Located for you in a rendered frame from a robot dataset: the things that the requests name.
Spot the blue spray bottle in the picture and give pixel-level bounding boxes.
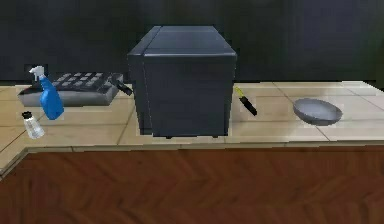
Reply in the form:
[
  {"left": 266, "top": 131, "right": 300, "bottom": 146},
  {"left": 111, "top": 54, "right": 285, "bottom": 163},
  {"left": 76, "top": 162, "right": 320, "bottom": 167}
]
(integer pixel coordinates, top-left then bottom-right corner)
[{"left": 28, "top": 65, "right": 65, "bottom": 121}]

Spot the yellow knife with black handle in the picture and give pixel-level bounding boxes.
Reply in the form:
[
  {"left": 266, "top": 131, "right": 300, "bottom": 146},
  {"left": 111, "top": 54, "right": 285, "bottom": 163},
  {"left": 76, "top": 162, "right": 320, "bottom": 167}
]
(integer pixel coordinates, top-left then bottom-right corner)
[{"left": 234, "top": 86, "right": 258, "bottom": 117}]

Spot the grey toaster with black lever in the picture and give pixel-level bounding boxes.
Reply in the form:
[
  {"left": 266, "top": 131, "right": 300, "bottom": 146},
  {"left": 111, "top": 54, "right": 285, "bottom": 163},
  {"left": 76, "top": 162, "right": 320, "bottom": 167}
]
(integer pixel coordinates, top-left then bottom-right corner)
[{"left": 17, "top": 71, "right": 134, "bottom": 108}]

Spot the clear salt shaker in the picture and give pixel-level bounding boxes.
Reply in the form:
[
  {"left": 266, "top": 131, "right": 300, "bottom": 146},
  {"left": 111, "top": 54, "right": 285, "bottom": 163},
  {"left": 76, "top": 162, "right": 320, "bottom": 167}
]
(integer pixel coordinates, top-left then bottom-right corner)
[{"left": 21, "top": 111, "right": 46, "bottom": 140}]

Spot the grey bowl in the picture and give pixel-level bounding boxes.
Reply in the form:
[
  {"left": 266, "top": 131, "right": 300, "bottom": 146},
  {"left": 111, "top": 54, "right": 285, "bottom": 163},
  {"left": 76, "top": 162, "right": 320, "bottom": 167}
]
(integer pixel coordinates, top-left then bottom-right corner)
[{"left": 292, "top": 97, "right": 344, "bottom": 127}]

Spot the dark grey microwave oven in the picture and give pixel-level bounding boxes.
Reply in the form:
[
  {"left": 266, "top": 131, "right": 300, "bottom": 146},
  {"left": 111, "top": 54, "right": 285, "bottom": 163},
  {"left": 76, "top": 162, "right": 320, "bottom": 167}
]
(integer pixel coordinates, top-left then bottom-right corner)
[{"left": 126, "top": 25, "right": 238, "bottom": 140}]

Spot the tan tiled kitchen counter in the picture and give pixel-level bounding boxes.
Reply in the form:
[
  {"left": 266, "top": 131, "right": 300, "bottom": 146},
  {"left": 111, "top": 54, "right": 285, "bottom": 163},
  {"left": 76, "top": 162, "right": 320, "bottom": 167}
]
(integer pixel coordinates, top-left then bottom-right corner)
[{"left": 0, "top": 80, "right": 384, "bottom": 224}]

